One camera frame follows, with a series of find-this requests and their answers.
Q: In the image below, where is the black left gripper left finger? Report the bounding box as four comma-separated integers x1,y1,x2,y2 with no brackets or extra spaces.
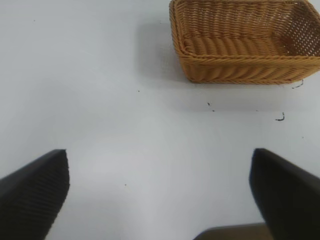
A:
0,148,71,240

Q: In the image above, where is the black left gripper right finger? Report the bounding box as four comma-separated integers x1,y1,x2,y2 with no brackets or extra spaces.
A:
248,147,320,240

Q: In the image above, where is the woven wicker basket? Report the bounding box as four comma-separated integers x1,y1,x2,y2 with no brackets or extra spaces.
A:
168,0,320,85

